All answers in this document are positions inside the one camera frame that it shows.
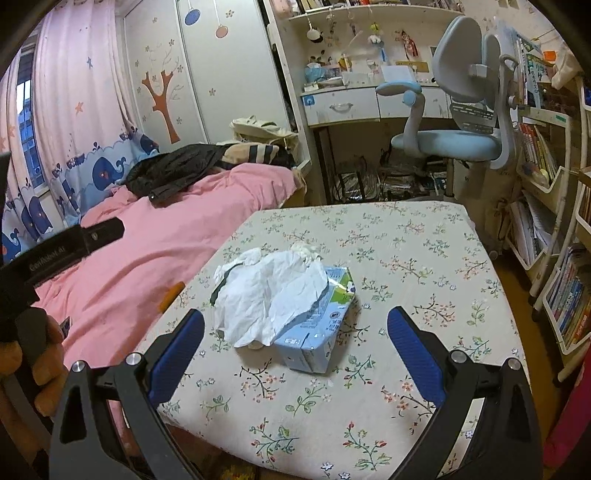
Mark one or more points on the white tissue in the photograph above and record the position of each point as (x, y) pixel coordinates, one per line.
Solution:
(305, 251)

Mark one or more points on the pink whale print curtain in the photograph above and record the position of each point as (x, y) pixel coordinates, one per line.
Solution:
(92, 92)

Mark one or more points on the pink blanket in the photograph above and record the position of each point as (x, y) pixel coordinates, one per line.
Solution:
(138, 240)

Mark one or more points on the white desk with shelf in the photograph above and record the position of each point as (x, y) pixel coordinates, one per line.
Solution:
(295, 69)

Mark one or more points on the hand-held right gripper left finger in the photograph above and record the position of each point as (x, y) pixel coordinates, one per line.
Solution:
(178, 355)

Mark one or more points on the blue grey desk chair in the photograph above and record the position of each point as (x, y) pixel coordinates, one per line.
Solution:
(443, 143)

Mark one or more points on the white book trolley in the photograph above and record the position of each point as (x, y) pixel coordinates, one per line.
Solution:
(561, 194)

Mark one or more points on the beige black striped cloth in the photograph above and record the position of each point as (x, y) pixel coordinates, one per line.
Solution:
(254, 152)

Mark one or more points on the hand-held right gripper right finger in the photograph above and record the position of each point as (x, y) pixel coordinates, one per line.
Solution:
(415, 355)

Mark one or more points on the black jacket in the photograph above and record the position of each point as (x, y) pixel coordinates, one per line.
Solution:
(175, 170)

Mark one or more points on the pink cloth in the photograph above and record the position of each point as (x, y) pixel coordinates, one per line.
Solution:
(570, 424)

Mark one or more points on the white desk drawer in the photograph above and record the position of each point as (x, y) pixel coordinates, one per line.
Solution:
(429, 104)
(341, 107)

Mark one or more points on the white box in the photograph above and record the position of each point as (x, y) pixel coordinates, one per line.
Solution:
(397, 74)

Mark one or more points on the row of upright books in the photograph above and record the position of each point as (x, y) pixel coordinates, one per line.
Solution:
(531, 69)

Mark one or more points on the white paper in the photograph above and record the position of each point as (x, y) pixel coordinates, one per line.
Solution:
(277, 286)

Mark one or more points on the window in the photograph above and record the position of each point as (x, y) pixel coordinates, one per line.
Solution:
(27, 129)

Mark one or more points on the person's left hand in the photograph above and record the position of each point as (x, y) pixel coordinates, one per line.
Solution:
(54, 369)

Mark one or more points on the white wardrobe with tree decal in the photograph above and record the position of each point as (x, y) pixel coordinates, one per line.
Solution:
(221, 83)

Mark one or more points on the pile of magazines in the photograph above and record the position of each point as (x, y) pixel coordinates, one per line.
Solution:
(392, 180)

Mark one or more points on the beige canvas bag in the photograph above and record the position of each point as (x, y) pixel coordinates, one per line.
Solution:
(258, 131)

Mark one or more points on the floral tablecloth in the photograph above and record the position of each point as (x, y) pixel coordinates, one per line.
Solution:
(392, 240)

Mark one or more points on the orange pen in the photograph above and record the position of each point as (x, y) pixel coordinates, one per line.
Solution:
(171, 295)

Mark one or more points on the blue milk carton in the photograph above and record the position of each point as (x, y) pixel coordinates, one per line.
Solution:
(314, 344)

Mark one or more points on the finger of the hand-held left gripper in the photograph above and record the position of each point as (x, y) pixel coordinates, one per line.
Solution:
(104, 235)

